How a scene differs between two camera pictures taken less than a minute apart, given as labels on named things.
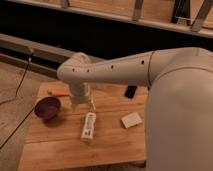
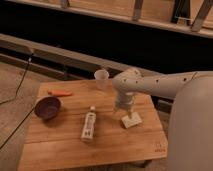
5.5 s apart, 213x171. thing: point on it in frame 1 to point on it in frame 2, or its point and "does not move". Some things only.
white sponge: [131, 120] does not move
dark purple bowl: [48, 107] does not move
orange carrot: [60, 93] does not move
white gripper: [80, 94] to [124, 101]
